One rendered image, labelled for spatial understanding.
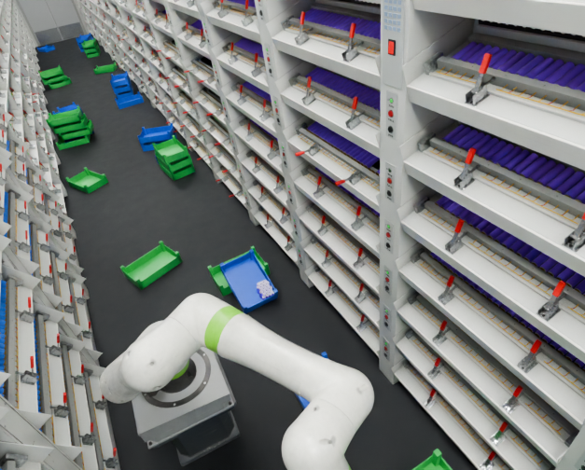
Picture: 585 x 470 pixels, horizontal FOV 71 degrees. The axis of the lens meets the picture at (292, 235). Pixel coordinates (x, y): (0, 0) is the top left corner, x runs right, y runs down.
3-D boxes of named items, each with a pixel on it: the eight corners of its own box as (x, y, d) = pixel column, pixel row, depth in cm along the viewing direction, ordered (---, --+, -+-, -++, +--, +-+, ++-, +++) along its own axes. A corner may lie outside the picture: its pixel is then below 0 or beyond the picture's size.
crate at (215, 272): (223, 297, 230) (219, 286, 225) (210, 276, 245) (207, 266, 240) (270, 273, 240) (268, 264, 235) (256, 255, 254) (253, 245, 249)
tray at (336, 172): (383, 215, 131) (375, 195, 124) (291, 148, 174) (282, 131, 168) (430, 178, 133) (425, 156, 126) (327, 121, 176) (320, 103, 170)
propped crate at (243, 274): (277, 297, 225) (278, 291, 218) (244, 314, 218) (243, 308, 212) (253, 255, 238) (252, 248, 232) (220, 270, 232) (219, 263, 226)
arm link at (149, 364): (88, 383, 129) (111, 359, 87) (130, 346, 139) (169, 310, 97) (116, 413, 130) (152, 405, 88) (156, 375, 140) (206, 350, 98)
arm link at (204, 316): (173, 340, 109) (158, 309, 102) (206, 309, 117) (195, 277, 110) (221, 370, 99) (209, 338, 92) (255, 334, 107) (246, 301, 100)
